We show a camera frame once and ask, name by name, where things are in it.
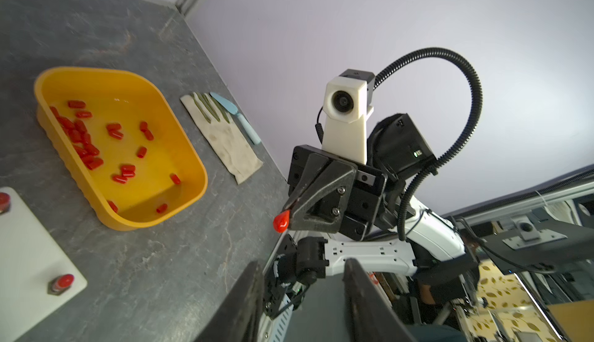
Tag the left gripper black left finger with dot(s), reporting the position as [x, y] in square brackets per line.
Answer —
[238, 318]

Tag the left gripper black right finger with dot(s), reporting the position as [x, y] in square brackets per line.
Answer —
[368, 317]

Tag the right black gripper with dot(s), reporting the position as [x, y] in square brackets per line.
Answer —
[332, 195]

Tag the red sleeve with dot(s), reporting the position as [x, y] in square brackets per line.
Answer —
[281, 221]
[61, 284]
[5, 202]

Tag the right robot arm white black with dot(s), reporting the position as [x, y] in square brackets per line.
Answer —
[407, 238]

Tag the white box with screws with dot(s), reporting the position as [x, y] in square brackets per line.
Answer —
[30, 259]

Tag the red sleeves pile in tray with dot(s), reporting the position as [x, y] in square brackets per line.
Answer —
[133, 154]

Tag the beige cloth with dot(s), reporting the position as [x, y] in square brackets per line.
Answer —
[222, 133]

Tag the light blue spatula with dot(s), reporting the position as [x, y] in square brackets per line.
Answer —
[233, 109]

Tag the yellow plastic tray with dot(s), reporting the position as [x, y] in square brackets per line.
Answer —
[62, 83]

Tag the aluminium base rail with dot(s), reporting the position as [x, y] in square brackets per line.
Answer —
[277, 307]

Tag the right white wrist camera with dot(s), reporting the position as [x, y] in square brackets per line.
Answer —
[347, 105]

